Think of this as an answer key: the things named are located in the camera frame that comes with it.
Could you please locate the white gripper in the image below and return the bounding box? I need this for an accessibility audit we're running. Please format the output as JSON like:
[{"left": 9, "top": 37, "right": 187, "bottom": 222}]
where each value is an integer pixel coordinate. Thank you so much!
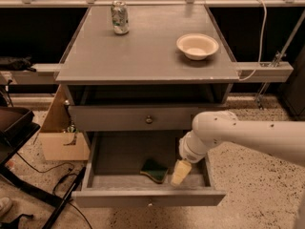
[{"left": 171, "top": 131, "right": 216, "bottom": 186}]

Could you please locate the green yellow sponge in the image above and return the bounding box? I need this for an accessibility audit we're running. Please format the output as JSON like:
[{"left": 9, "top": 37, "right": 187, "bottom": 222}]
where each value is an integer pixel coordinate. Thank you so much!
[{"left": 140, "top": 158, "right": 169, "bottom": 184}]

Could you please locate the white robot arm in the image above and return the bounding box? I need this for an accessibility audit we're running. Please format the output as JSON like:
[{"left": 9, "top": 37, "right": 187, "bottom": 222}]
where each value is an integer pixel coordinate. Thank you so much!
[{"left": 171, "top": 111, "right": 305, "bottom": 186}]

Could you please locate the open bottom drawer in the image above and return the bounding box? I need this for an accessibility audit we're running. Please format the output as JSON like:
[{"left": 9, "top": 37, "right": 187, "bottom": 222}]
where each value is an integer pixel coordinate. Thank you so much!
[{"left": 72, "top": 131, "right": 226, "bottom": 208}]

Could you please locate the grey wooden drawer cabinet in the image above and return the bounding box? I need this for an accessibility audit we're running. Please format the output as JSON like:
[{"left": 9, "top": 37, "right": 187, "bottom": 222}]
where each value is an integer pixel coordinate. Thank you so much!
[{"left": 56, "top": 5, "right": 238, "bottom": 207}]

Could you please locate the closed middle drawer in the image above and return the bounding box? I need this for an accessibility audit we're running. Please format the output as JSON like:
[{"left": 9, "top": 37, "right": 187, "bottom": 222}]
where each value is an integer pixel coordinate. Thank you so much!
[{"left": 69, "top": 105, "right": 224, "bottom": 132}]

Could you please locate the white paper bowl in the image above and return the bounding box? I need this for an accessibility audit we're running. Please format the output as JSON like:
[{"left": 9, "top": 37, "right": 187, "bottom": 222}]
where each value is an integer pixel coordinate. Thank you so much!
[{"left": 176, "top": 33, "right": 219, "bottom": 60}]

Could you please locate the cardboard box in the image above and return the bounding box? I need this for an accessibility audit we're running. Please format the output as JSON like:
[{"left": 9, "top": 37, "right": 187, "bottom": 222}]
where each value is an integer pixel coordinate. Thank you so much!
[{"left": 38, "top": 86, "right": 90, "bottom": 161}]

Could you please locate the crushed green soda can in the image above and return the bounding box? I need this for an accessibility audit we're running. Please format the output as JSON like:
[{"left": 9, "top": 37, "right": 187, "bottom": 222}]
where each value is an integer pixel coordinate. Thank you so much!
[{"left": 111, "top": 1, "right": 129, "bottom": 35}]

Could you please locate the white shoe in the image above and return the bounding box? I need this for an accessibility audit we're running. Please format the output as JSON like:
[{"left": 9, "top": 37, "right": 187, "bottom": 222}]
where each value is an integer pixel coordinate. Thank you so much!
[{"left": 0, "top": 198, "right": 12, "bottom": 217}]

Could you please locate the black floor cable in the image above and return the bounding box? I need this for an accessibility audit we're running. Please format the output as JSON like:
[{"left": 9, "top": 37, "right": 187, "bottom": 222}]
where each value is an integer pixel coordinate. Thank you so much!
[{"left": 15, "top": 151, "right": 93, "bottom": 229}]

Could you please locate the white cable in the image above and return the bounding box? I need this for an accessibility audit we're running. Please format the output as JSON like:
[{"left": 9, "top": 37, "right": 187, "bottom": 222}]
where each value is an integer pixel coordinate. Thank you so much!
[{"left": 238, "top": 0, "right": 269, "bottom": 82}]

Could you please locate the aluminium rail frame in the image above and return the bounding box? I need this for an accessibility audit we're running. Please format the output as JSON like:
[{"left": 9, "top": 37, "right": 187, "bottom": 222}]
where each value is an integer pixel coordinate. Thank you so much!
[{"left": 0, "top": 0, "right": 293, "bottom": 85}]

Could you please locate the black stand frame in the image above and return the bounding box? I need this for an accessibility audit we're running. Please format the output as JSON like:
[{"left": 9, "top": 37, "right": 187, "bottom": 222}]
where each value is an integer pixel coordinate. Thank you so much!
[{"left": 0, "top": 106, "right": 88, "bottom": 229}]

